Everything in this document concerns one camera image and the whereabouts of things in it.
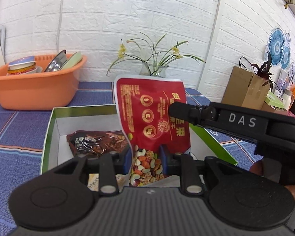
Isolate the red mixed nuts bag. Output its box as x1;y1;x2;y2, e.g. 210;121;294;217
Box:
114;75;191;187

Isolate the person's right hand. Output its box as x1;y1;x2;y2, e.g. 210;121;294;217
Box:
249;160;295;200

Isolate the pale cracker snack packet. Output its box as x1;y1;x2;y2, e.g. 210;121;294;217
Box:
87;174;128;192

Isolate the dark brown snack bag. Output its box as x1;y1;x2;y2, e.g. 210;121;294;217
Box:
66;130;129;159

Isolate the brown cardboard box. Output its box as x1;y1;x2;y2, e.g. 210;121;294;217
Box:
221;66;270;110

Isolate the green cardboard box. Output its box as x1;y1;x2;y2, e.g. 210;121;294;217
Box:
40;104;238;174

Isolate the dark red leafy plant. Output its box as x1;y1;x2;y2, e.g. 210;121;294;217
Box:
239;51;280;92

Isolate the orange plastic basin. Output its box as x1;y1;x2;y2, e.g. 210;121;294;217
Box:
0;55;87;110

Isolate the glass vase with plant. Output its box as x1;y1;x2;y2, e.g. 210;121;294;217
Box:
106;32;206;77

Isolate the green plate in basin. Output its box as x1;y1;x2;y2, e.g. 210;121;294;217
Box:
61;51;82;70

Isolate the steel bowl in basin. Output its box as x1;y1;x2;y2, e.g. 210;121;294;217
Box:
45;50;67;73

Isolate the blue round wall decoration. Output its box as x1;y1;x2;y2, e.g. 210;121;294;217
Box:
266;28;291;69

